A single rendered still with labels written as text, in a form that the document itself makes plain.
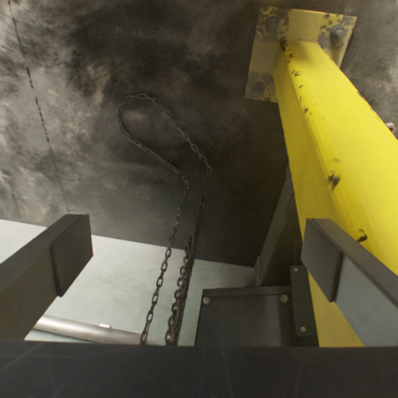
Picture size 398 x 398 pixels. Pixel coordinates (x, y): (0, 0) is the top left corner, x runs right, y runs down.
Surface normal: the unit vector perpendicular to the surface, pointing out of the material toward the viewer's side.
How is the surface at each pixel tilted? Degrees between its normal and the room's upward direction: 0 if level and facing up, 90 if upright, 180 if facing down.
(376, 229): 90
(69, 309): 90
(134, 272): 90
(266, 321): 90
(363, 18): 0
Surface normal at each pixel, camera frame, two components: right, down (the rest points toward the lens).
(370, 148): 0.07, -0.75
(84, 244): 1.00, 0.02
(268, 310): -0.27, -0.76
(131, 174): -0.14, 0.64
